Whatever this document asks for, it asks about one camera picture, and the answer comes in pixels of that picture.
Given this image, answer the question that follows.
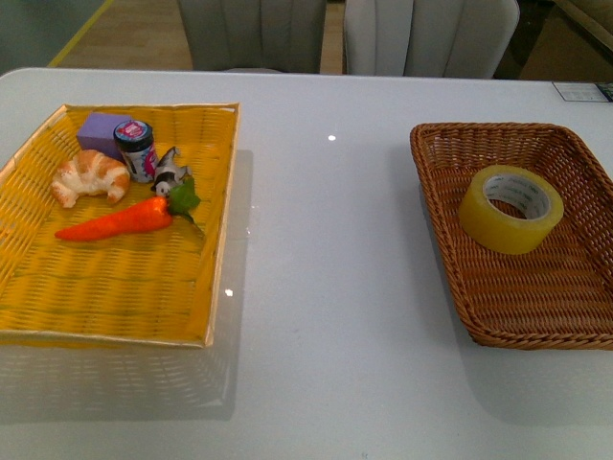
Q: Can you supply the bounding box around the clear packing tape roll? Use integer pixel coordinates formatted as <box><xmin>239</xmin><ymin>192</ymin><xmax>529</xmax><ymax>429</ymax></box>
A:
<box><xmin>458</xmin><ymin>165</ymin><xmax>564</xmax><ymax>255</ymax></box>

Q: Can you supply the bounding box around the yellow woven basket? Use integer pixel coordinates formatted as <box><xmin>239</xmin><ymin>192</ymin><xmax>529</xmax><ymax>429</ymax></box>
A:
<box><xmin>1</xmin><ymin>103</ymin><xmax>240</xmax><ymax>348</ymax></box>

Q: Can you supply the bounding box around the brown wicker basket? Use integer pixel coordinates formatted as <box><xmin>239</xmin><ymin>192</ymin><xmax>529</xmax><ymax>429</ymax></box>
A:
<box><xmin>410</xmin><ymin>123</ymin><xmax>612</xmax><ymax>350</ymax></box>

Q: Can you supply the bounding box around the orange toy carrot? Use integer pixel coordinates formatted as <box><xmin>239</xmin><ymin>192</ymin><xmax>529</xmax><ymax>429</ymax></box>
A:
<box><xmin>55</xmin><ymin>178</ymin><xmax>201</xmax><ymax>242</ymax></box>

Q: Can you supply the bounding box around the black white animal figurine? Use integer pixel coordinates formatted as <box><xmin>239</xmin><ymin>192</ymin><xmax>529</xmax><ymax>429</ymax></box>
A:
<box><xmin>150</xmin><ymin>147</ymin><xmax>193</xmax><ymax>197</ymax></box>

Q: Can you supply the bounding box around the small dark labelled jar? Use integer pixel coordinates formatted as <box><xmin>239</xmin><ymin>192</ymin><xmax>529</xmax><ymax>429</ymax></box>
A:
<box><xmin>113</xmin><ymin>120</ymin><xmax>158</xmax><ymax>183</ymax></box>

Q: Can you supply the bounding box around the left grey chair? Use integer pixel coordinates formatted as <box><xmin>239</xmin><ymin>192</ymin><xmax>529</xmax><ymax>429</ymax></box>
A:
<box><xmin>178</xmin><ymin>0</ymin><xmax>327</xmax><ymax>74</ymax></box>

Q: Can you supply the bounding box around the grey chair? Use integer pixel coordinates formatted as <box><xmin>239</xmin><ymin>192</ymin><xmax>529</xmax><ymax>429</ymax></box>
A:
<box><xmin>178</xmin><ymin>0</ymin><xmax>327</xmax><ymax>74</ymax></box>
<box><xmin>344</xmin><ymin>0</ymin><xmax>520</xmax><ymax>79</ymax></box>

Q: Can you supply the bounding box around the right grey chair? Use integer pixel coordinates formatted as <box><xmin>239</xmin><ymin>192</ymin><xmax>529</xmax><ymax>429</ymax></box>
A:
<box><xmin>344</xmin><ymin>0</ymin><xmax>520</xmax><ymax>79</ymax></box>

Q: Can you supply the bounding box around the toy croissant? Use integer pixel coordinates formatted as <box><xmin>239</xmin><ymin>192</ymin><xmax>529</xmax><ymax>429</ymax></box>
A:
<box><xmin>51</xmin><ymin>149</ymin><xmax>131</xmax><ymax>208</ymax></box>

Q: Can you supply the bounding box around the purple foam block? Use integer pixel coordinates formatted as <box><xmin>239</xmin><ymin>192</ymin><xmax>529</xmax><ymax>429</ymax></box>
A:
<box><xmin>77</xmin><ymin>112</ymin><xmax>131</xmax><ymax>163</ymax></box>

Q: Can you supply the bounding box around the dark label sticker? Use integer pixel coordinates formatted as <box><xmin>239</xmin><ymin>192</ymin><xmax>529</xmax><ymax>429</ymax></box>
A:
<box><xmin>553</xmin><ymin>81</ymin><xmax>612</xmax><ymax>103</ymax></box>

